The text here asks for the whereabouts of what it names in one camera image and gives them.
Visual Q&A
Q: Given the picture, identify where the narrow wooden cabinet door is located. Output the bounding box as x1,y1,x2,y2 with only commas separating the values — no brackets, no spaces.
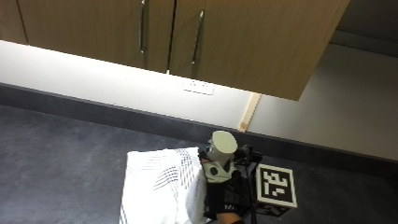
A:
0,0,29,45

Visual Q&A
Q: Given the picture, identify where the white wall socket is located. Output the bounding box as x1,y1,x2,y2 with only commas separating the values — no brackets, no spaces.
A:
181,79,217,96

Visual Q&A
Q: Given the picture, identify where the black palm camera mount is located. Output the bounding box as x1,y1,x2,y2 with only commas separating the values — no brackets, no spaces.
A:
233,144,263,167

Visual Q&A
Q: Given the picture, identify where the light wooden trim strip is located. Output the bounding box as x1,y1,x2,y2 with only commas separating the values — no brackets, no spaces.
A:
237,91,263,133

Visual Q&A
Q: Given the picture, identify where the white striped cloth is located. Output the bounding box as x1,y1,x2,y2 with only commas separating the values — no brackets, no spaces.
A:
118,147,209,224

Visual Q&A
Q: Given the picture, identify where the wide wooden cabinet door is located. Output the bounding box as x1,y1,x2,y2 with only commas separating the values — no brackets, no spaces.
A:
167,0,351,102

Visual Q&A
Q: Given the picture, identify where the metal cabinet handle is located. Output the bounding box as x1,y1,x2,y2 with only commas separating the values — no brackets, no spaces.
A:
138,0,147,54
190,8,206,65

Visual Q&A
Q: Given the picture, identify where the thin black cable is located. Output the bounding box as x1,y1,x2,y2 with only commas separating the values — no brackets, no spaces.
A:
246,163,258,224

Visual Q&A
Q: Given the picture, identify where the pale green cylindrical container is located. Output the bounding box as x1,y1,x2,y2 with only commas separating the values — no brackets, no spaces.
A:
199,130,239,185

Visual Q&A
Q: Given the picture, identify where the white marker cube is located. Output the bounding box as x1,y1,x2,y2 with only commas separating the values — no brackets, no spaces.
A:
253,163,298,217

